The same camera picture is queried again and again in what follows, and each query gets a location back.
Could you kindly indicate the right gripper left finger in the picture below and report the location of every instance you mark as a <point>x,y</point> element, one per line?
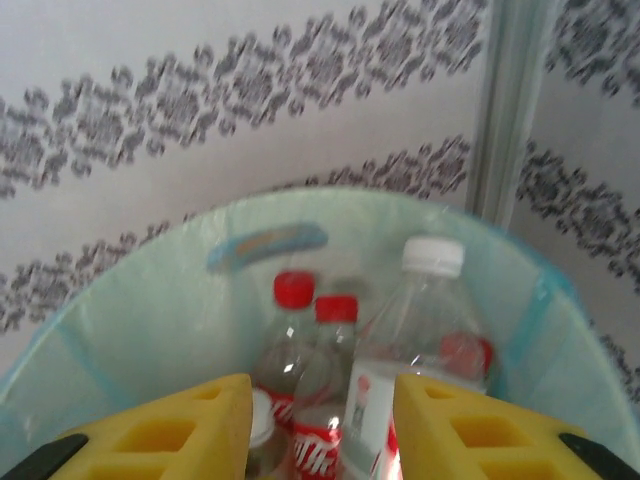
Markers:
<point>150,440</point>

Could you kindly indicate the green white label bottle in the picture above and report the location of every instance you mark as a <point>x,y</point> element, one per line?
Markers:
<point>262,415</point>

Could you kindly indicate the white bin with teal liner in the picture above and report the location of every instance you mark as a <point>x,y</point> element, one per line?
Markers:
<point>125,325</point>

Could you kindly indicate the aluminium frame post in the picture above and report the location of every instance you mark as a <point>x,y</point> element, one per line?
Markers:
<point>510,125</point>

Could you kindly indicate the white cap clear water bottle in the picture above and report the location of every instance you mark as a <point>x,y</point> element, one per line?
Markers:
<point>425,325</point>

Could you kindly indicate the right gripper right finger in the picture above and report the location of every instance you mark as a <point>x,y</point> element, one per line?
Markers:
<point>490,440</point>

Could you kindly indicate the red label cola bottle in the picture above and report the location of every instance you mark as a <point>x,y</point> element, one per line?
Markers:
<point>320,440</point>
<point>485,360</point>
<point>294,290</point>

